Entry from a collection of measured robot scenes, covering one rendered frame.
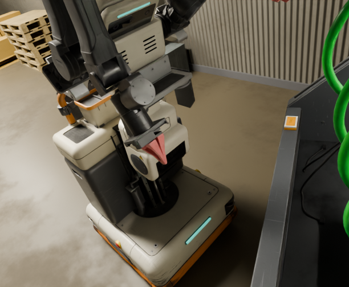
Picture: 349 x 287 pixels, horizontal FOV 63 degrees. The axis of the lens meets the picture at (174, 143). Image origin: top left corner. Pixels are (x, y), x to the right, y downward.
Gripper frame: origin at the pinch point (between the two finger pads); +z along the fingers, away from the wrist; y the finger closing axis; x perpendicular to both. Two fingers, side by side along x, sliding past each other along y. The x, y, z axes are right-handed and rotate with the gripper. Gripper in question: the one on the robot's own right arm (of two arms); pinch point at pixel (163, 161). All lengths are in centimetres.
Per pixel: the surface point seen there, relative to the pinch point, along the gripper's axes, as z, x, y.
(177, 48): -32, 204, 182
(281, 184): 15.3, -19.9, 12.0
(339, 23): -11.8, -41.3, 14.9
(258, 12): -19, 106, 202
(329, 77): -4.6, -37.1, 14.7
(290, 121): 10.1, -12.4, 32.7
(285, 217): 17.6, -24.1, 4.8
